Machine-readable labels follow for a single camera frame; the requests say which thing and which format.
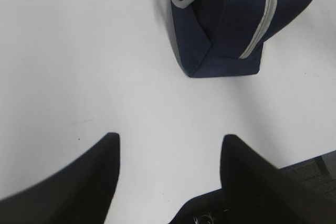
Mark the black object below table edge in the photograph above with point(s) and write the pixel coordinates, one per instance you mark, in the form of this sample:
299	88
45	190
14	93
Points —
207	208

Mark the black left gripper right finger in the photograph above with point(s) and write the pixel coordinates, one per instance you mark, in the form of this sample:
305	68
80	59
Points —
257	192

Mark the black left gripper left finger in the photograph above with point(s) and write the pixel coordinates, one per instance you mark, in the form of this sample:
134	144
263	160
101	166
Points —
81	192

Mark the navy insulated lunch bag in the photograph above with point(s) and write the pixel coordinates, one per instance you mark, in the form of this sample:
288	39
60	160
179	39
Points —
225	38

